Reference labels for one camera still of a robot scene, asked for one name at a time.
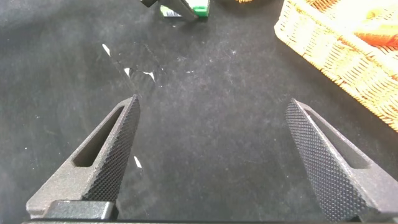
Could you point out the orange sausage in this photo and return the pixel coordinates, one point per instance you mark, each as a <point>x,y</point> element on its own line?
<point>379,37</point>

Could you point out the small white paper scrap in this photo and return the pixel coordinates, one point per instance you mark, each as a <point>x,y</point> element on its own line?
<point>106,49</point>
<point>137,161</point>
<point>150,75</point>
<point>127,71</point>

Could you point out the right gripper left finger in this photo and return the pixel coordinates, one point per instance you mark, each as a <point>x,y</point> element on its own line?
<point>102,161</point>

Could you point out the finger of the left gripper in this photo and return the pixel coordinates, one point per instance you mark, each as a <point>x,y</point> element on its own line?
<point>182,9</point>

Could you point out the wicker basket holding food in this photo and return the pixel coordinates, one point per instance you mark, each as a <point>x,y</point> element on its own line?
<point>326,46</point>

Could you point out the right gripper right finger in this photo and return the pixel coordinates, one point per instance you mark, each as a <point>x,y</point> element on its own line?
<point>329,168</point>

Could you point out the black table cloth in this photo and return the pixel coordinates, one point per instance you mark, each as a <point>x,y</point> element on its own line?
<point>217,124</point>

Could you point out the green gum tube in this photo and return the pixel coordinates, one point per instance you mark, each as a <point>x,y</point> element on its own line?
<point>202,8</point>

